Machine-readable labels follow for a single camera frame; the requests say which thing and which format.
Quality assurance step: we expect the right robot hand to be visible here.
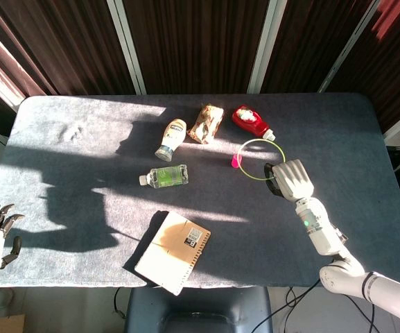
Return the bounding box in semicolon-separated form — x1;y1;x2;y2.
263;158;315;203

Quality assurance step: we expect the yellow-green thin ring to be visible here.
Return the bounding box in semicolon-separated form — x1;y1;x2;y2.
236;137;287;180

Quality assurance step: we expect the blue-grey table cloth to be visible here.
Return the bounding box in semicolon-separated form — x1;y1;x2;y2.
0;92;400;289

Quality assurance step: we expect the red ketchup squeeze bottle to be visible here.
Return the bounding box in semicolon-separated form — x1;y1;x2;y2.
232;105;277;141

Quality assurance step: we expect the brown cardboard box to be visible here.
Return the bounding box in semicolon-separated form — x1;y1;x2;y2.
0;313;26;333

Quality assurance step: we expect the crumpled brown snack bag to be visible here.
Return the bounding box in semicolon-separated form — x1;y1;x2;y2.
188;104;225;144

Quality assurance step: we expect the clear water bottle green label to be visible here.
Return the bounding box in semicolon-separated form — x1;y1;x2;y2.
139;164;189;189

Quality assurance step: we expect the cream mayonnaise squeeze bottle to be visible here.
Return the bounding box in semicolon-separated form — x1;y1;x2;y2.
155;118;189;161

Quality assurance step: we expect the kraft spiral notebook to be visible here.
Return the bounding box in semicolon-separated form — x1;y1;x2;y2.
134;212;211;297

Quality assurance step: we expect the blue-grey chair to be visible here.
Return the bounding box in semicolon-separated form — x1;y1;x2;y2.
124;286;274;333

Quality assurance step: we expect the black cable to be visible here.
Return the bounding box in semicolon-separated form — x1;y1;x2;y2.
254;277;322;333
113;287;128;318

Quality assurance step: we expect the white screen frame post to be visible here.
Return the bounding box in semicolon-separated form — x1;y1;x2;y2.
318;0;383;94
106;0;147;96
247;0;279;94

